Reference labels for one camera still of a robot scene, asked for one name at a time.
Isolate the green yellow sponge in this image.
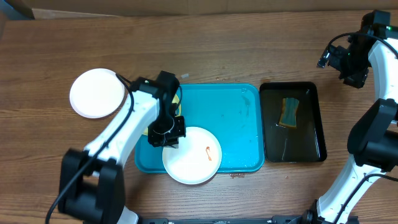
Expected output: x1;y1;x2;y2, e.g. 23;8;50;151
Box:
278;98;299;128

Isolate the white plate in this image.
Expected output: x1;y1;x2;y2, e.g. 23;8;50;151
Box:
162;127;222;185
69;68;125;119

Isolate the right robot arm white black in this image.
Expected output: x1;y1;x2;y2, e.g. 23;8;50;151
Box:
293;37;397;223

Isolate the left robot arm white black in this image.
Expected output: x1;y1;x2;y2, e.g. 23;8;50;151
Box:
45;72;186;224

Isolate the black water tray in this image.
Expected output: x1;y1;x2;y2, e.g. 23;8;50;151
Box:
259;82;327;162

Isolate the yellow plate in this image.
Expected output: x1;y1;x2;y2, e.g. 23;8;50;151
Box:
142;93;182;137

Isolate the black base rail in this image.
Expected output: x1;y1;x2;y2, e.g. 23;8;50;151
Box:
136;215;360;224

